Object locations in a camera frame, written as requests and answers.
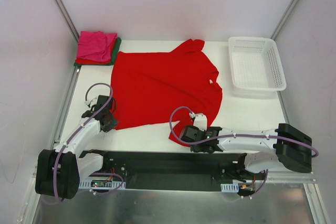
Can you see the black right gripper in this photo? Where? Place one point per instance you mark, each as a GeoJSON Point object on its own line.
{"type": "Point", "coordinates": [187, 135]}

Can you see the folded pink t shirt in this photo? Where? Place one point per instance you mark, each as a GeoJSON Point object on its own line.
{"type": "Point", "coordinates": [90, 36]}

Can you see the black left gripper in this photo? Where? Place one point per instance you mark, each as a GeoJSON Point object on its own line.
{"type": "Point", "coordinates": [110, 123]}

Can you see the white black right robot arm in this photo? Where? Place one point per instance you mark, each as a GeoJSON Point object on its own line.
{"type": "Point", "coordinates": [284, 146]}

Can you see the white slotted cable duct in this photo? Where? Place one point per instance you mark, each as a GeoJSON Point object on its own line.
{"type": "Point", "coordinates": [101, 184]}

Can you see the folded green t shirt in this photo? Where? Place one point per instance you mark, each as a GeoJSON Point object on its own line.
{"type": "Point", "coordinates": [114, 53]}

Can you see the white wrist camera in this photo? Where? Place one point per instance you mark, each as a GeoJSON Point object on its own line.
{"type": "Point", "coordinates": [199, 120]}
{"type": "Point", "coordinates": [90, 103]}

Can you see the aluminium frame post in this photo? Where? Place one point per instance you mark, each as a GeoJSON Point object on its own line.
{"type": "Point", "coordinates": [64, 13]}
{"type": "Point", "coordinates": [284, 19]}

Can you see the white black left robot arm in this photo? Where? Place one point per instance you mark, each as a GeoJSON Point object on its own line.
{"type": "Point", "coordinates": [62, 168]}

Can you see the aluminium frame post left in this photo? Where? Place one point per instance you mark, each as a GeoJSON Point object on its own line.
{"type": "Point", "coordinates": [64, 13]}

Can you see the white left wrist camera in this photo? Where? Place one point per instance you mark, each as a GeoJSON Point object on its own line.
{"type": "Point", "coordinates": [90, 103]}

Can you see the aluminium frame post right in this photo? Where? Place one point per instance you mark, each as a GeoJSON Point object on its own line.
{"type": "Point", "coordinates": [284, 19]}

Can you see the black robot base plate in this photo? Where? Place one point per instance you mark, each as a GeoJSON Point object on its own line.
{"type": "Point", "coordinates": [175, 171]}

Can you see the white perforated plastic basket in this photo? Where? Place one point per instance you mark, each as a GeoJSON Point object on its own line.
{"type": "Point", "coordinates": [255, 66]}

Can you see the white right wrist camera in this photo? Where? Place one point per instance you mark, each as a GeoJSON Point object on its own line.
{"type": "Point", "coordinates": [199, 120]}

